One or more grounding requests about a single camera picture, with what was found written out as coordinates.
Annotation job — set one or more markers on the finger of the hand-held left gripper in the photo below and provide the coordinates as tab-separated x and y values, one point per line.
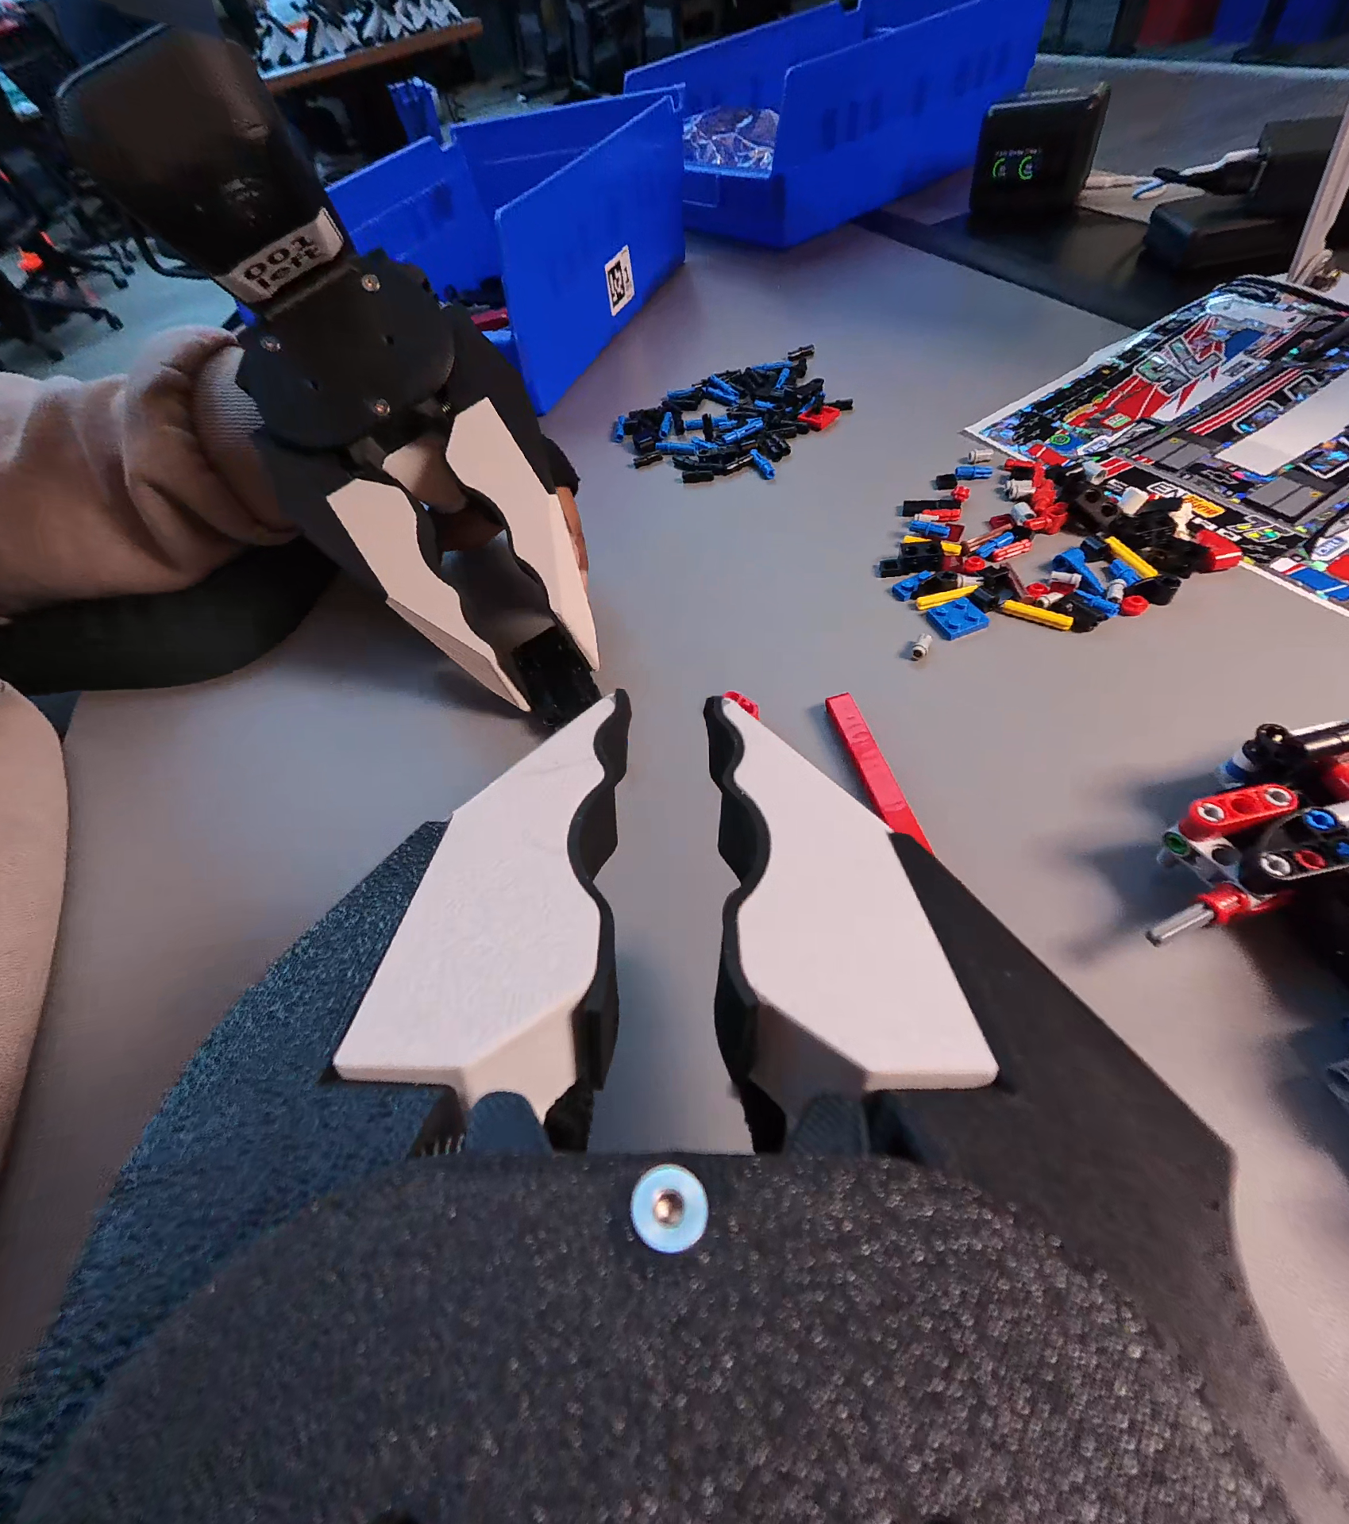
388	535
520	487

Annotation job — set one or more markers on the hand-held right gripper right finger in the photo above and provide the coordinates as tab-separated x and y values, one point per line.
866	963

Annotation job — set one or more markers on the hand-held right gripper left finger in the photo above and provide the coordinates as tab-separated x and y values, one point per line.
472	952

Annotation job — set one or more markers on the heap of large toy parts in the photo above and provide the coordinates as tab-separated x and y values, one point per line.
472	319

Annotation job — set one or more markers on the black toy panel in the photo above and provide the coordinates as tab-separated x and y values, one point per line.
556	678

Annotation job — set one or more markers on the long red toy beam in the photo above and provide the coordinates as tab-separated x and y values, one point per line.
877	768

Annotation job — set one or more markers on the pile of blue black pins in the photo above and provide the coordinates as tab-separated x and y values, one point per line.
734	416

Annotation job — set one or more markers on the labelled blue storage bin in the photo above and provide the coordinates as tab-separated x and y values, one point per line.
580	214

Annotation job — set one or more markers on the small red toy connector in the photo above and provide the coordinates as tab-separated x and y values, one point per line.
742	701

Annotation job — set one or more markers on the pile of mixed toy bricks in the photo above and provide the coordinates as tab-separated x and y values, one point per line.
1056	547

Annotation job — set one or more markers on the partly built toy car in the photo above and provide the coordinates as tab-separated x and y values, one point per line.
1342	820

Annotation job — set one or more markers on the person's left forearm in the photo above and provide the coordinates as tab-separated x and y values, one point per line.
68	463

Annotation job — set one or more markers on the person's left hand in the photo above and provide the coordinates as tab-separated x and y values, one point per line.
472	535

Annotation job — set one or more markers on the black round pad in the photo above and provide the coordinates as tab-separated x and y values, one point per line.
174	630

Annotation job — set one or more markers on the cluttered background workbench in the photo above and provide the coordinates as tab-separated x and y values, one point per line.
364	35

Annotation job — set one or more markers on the row of black office chairs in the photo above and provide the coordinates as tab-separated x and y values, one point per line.
7	214

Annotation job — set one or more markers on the shiny clear plastic bag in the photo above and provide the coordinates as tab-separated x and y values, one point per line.
728	139

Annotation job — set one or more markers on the black power bank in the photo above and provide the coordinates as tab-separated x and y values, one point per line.
1039	149

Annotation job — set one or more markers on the holographic sticker sheet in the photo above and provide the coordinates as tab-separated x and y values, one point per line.
1282	428

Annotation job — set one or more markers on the small black power adapter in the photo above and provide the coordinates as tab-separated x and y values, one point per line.
1223	238

